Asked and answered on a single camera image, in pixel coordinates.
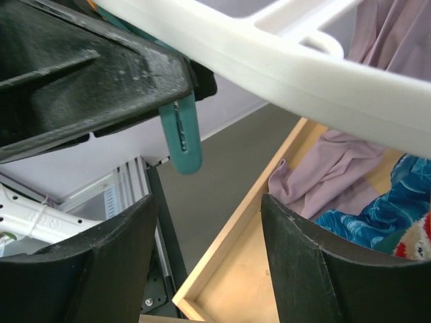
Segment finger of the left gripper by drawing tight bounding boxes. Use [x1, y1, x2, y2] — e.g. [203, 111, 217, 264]
[1, 1, 218, 163]

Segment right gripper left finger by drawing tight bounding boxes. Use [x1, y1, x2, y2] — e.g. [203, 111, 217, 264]
[1, 194, 158, 323]

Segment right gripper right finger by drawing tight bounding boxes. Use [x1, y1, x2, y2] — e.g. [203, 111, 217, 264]
[261, 194, 430, 322]

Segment blue patterned cloth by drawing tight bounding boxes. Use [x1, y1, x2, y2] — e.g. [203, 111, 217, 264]
[316, 154, 430, 249]

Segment white round clip hanger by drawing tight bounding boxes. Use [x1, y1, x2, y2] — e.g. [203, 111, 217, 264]
[97, 1, 430, 158]

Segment dark teal sock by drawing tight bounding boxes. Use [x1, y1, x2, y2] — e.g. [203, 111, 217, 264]
[374, 212, 430, 261]

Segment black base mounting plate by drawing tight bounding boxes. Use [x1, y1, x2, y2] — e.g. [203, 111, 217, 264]
[141, 167, 187, 319]

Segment wooden rod stand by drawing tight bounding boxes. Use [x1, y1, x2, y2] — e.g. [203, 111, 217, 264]
[139, 116, 405, 323]

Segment lilac cloth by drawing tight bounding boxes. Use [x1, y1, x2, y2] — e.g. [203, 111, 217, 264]
[268, 1, 430, 221]

